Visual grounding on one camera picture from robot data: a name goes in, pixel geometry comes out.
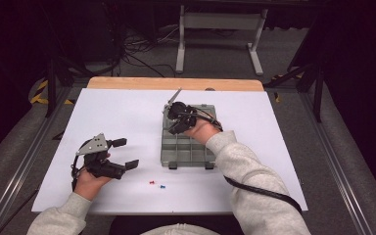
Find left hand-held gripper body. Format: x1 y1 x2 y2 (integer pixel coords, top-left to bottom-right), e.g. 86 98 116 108
72 132 126 180

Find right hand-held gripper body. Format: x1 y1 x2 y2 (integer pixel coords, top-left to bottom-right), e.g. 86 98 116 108
162 87 200 135

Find smoky clear compartment box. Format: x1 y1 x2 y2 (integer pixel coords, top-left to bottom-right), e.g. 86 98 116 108
160 103 217 170

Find person's left hand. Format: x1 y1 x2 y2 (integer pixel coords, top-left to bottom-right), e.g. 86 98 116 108
73 165 113 202

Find wooden table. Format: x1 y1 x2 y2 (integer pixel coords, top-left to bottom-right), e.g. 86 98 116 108
86 76 265 92

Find person's dark pants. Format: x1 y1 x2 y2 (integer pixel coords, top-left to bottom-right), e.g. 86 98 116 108
109 214 246 235

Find person's grey hooded top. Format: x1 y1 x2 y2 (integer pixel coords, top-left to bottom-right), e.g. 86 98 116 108
139 222 222 235

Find black tripod stand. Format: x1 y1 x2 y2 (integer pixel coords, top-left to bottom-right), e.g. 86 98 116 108
43 55 94 118
263 62 325 123

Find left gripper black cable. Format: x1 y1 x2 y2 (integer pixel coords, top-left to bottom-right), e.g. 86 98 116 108
70 138 94 192

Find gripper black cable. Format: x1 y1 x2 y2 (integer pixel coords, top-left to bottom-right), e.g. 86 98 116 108
70 138 94 192
192 107 304 214

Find aluminium floor rail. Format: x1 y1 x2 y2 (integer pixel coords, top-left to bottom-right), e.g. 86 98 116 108
0 87 74 235
298 92 376 235

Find bundle of floor cables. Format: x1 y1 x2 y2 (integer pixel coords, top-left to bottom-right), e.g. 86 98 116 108
117 23 180 79

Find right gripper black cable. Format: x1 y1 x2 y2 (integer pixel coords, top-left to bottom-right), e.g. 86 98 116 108
192 107 304 214

